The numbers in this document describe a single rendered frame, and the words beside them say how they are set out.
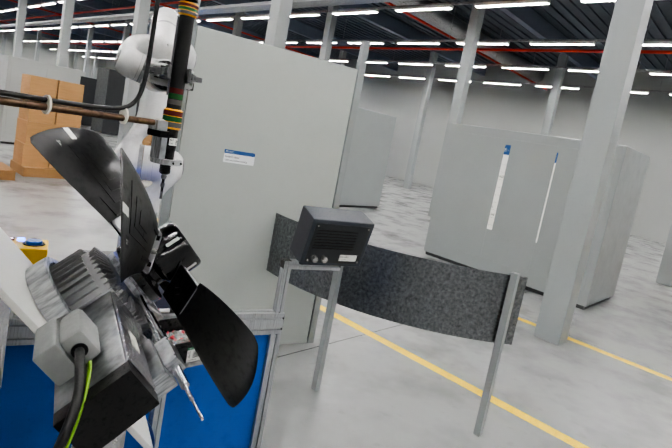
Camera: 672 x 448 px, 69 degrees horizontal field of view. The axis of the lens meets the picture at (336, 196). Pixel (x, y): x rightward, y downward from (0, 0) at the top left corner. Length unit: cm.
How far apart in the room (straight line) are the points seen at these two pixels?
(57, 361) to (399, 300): 221
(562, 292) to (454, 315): 232
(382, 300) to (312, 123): 126
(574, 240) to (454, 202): 281
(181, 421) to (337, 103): 224
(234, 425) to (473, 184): 585
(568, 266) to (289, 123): 300
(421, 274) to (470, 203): 459
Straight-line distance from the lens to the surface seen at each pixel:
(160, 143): 117
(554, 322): 514
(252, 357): 96
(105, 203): 114
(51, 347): 86
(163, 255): 110
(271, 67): 319
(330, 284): 298
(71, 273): 111
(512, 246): 707
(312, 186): 337
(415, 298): 284
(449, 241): 750
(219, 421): 197
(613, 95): 503
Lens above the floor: 152
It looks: 7 degrees down
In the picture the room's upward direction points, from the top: 11 degrees clockwise
